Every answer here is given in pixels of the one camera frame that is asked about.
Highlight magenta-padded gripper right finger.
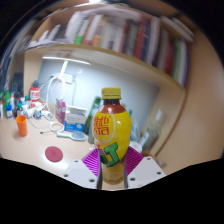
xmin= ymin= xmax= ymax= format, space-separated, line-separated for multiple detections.
xmin=123 ymin=146 xmax=167 ymax=190

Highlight dark green glass bottle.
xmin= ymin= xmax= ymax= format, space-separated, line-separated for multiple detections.
xmin=83 ymin=95 xmax=102 ymax=136

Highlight orange plastic cup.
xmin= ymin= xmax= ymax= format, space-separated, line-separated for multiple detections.
xmin=15 ymin=114 xmax=29 ymax=138

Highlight wooden shelf unit with books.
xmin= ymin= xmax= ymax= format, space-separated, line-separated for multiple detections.
xmin=13 ymin=4 xmax=198 ymax=89

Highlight bright green bottle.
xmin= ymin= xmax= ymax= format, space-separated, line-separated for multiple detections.
xmin=2 ymin=90 xmax=12 ymax=111

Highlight white power strip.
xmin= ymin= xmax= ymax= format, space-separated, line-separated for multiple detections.
xmin=59 ymin=73 xmax=74 ymax=84

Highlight flat round red coaster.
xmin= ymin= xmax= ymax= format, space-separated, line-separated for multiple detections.
xmin=44 ymin=145 xmax=64 ymax=163

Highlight white-lidded brown jar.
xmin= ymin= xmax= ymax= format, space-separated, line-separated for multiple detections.
xmin=129 ymin=140 xmax=144 ymax=154

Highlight white and blue carton box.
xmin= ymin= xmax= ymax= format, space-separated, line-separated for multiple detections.
xmin=63 ymin=105 xmax=88 ymax=133

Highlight yellow drink bottle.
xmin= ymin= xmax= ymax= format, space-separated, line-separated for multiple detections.
xmin=91 ymin=87 xmax=133 ymax=186

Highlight pink pouch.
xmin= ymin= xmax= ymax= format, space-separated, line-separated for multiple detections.
xmin=54 ymin=98 xmax=68 ymax=126

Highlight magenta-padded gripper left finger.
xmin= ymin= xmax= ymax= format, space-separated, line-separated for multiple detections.
xmin=63 ymin=148 xmax=103 ymax=190

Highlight white under-shelf lamp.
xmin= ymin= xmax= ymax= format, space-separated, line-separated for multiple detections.
xmin=41 ymin=55 xmax=92 ymax=66

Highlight white bottle with blue label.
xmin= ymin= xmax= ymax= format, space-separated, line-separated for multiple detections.
xmin=5 ymin=103 xmax=14 ymax=120

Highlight brown mug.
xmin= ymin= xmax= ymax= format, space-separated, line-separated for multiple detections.
xmin=143 ymin=150 xmax=159 ymax=162

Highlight clear glass bottle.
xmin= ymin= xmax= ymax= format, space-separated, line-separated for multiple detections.
xmin=139 ymin=109 xmax=166 ymax=151

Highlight light blue hairbrush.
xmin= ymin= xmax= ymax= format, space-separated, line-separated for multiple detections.
xmin=55 ymin=130 xmax=87 ymax=142

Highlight red and white canister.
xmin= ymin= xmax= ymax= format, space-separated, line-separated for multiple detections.
xmin=29 ymin=79 xmax=41 ymax=103

